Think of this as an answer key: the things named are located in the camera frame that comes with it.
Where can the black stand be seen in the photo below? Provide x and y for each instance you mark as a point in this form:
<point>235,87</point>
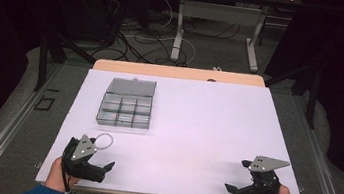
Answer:
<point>309,88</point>
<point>48,50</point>

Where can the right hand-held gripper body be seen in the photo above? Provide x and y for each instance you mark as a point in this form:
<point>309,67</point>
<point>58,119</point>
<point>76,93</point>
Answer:
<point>262,184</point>

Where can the white-legged desk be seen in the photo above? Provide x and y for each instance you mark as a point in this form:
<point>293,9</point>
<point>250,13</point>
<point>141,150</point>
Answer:
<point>221,12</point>

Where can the wooden table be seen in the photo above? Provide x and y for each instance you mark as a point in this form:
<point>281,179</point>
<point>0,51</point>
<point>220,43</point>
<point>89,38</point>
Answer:
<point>176,72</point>

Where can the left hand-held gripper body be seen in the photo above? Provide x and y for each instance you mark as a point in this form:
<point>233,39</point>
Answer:
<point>82,166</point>

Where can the clear plastic compartment box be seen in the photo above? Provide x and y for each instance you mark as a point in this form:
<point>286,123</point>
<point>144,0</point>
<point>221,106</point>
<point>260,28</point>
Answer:
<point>127,104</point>

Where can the black floor socket frame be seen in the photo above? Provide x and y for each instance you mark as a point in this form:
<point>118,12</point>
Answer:
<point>44,103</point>

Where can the white table mat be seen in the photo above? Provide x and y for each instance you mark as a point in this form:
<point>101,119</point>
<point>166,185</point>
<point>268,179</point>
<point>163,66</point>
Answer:
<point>189,129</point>

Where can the person's left hand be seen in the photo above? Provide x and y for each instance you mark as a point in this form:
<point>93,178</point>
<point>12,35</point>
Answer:
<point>57,174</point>

